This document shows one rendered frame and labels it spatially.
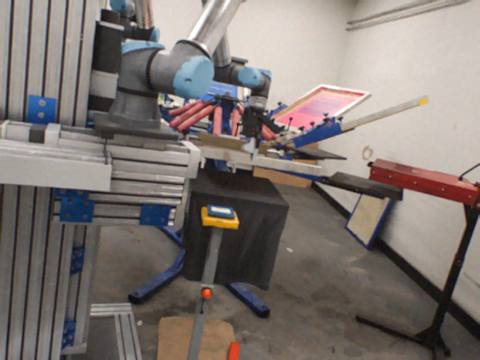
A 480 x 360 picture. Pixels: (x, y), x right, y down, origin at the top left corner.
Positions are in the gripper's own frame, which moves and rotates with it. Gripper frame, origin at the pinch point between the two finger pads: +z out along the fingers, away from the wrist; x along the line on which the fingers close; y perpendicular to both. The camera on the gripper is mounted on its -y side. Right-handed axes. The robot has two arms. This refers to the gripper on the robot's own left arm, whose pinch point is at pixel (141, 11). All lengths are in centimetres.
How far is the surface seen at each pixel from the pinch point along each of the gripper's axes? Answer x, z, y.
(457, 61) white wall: 226, 167, -59
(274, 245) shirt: 100, -46, 80
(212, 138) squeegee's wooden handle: 55, -1, 50
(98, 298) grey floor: 18, 2, 167
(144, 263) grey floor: 31, 58, 165
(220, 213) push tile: 72, -82, 62
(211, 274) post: 76, -80, 87
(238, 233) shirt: 83, -48, 79
